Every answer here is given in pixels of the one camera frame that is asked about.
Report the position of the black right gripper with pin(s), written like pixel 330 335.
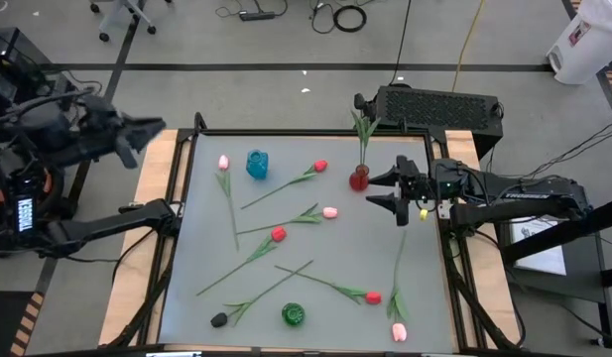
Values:
pixel 417 188

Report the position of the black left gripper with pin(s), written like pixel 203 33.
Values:
pixel 107 124

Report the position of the pink artificial tulip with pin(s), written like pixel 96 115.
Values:
pixel 223 162
pixel 330 212
pixel 399 332

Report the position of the red artificial tulip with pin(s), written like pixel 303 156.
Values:
pixel 320 165
pixel 373 298
pixel 279 233

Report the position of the green artificial leaf stem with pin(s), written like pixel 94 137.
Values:
pixel 360 101

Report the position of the black artificial tulip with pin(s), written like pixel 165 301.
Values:
pixel 218 320

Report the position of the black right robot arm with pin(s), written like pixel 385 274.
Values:
pixel 524 196

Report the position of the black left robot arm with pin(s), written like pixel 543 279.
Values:
pixel 112 223

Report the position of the red glass vase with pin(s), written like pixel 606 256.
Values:
pixel 358 181

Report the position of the green leafy stem in vase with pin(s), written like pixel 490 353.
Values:
pixel 370 109

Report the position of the blue glass vase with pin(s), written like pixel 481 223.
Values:
pixel 256 164

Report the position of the green glass vase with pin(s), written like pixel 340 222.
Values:
pixel 293 314

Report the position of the small yellow tag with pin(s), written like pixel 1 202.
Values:
pixel 423 214

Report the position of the grey table mat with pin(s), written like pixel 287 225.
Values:
pixel 335 248

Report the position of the black perforated computer case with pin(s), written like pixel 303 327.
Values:
pixel 434 111

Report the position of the orange shop vacuum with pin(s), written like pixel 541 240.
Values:
pixel 47 182

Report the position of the grey wheeled chair base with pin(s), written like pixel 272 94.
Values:
pixel 122 12

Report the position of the black equipment stack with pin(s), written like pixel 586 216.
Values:
pixel 8 54

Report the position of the black power strip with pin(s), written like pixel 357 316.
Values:
pixel 257 16

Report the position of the white printed paper sheet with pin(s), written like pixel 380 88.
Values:
pixel 541 258

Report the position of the black metal stand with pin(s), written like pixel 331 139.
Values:
pixel 583 273

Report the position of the white trash bin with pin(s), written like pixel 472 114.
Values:
pixel 583 44

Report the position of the black metal table frame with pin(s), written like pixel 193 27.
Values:
pixel 285 132

